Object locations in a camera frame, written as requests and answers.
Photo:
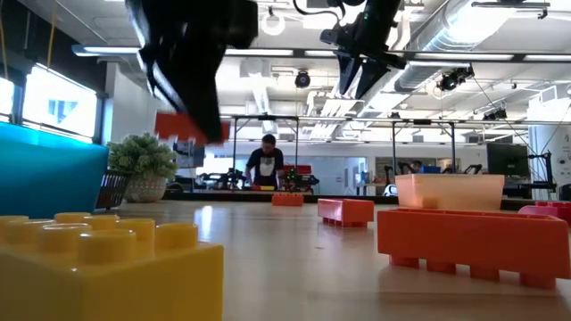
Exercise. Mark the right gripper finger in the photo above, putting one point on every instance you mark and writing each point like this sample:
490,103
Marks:
368,76
348,71

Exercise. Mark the wall screen with blue logo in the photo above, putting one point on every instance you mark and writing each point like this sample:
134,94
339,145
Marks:
40,98

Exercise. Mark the orange plastic bin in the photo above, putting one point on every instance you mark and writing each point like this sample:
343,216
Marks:
450,191

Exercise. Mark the small white rounded object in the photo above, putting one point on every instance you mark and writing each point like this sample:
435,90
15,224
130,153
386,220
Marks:
391,191

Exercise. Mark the black aluminium table frame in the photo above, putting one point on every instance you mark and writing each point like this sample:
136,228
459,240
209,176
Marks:
209,196

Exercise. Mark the orange-red toy brick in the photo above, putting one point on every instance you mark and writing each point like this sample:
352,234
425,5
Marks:
171,127
468,245

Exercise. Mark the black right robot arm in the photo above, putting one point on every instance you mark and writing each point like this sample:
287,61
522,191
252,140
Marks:
379,13

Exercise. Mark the dark screen on stand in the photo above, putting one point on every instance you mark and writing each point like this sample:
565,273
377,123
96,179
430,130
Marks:
189,156

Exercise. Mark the black round ceiling speaker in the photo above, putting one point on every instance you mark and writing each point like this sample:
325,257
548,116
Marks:
302,79

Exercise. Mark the red toy brick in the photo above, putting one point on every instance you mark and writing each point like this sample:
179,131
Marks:
555,209

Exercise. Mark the orange toy brick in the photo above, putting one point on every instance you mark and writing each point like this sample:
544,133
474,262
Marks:
345,209
287,200

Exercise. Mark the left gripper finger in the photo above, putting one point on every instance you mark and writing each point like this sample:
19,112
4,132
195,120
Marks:
196,93
156,87

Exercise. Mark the black computer monitor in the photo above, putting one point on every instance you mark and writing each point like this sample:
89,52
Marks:
508,159

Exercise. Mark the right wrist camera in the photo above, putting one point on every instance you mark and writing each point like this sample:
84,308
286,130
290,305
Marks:
332,36

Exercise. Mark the black slatted basket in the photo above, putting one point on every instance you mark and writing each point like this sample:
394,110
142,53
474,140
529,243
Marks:
113,191

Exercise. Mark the small blue screen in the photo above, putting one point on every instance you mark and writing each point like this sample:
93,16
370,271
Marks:
432,169

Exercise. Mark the teal plastic tray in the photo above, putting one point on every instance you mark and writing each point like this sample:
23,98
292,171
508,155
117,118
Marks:
49,178

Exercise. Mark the long ceiling light bar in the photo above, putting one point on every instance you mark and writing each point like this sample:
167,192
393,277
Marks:
111,50

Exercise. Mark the black background robot arm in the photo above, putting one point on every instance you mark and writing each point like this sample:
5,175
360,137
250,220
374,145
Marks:
299,182
223,180

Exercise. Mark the person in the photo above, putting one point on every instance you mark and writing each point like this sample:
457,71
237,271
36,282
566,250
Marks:
416,166
265,165

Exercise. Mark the black background rig frame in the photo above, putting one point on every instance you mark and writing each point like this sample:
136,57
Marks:
424,121
267,117

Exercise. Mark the black track light cluster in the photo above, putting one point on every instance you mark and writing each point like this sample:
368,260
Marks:
455,79
495,115

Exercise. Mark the red cabinet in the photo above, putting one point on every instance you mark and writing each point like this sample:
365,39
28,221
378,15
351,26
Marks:
301,169

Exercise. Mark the yellow toy brick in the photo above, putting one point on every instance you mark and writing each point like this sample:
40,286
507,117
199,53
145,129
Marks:
111,285

